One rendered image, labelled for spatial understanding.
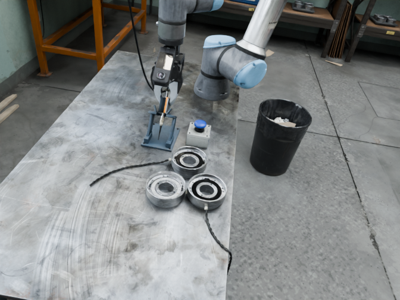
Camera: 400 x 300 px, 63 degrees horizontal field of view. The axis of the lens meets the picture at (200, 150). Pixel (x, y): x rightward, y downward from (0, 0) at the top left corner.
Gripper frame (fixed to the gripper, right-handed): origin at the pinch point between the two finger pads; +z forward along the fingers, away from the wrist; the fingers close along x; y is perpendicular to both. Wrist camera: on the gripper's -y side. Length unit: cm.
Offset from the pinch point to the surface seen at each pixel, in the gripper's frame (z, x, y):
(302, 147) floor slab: 93, -82, 124
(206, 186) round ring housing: 9.9, -18.0, -22.8
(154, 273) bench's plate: 12, -11, -50
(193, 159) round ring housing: 10.2, -12.4, -12.6
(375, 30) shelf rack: 51, -169, 327
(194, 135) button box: 7.7, -11.0, -3.7
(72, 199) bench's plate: 11.9, 14.4, -35.3
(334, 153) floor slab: 93, -106, 124
